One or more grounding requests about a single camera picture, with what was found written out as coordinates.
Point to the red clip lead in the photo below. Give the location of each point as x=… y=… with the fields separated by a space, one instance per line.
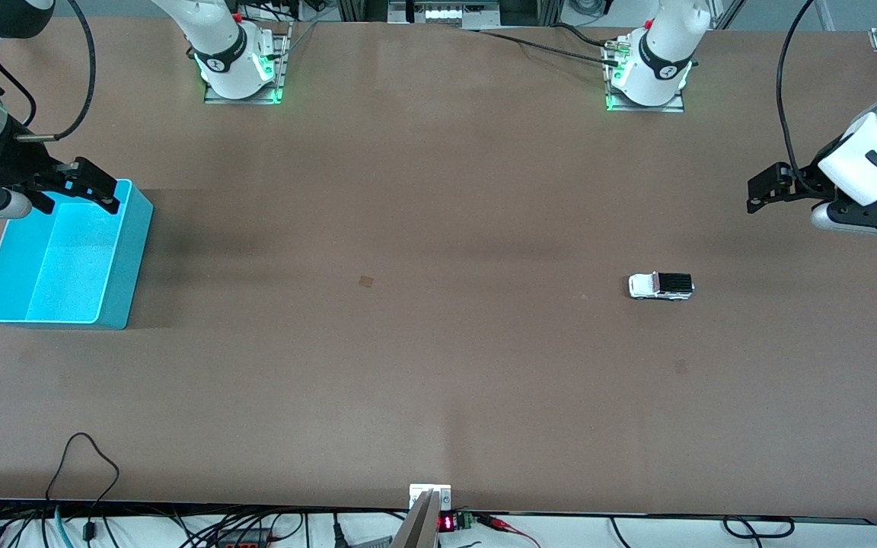
x=501 y=524

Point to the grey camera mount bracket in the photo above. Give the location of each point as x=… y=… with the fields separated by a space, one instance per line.
x=419 y=525

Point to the turquoise plastic bin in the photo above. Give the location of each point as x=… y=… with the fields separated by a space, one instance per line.
x=65 y=266

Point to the white lit device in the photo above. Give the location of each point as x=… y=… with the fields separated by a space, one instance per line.
x=442 y=14

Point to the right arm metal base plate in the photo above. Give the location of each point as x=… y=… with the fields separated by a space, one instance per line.
x=244 y=100

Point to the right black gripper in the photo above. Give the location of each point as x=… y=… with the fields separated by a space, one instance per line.
x=11 y=162

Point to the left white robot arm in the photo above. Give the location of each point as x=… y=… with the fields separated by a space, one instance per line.
x=663 y=68

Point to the aluminium frame structure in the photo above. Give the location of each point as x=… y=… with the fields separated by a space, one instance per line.
x=343 y=9

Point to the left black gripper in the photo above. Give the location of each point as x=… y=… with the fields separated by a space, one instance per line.
x=805 y=183

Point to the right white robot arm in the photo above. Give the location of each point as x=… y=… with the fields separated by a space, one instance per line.
x=218 y=46

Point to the black power strip red switches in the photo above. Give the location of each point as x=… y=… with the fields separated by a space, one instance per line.
x=244 y=542

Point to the black plug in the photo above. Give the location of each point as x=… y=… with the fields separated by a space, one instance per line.
x=337 y=533

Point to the white jeep toy black roof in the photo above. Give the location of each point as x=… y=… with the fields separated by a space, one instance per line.
x=642 y=285

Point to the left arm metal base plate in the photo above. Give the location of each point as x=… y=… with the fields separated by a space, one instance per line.
x=644 y=108

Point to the red digit display module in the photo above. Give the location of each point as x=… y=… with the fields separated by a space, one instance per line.
x=447 y=523

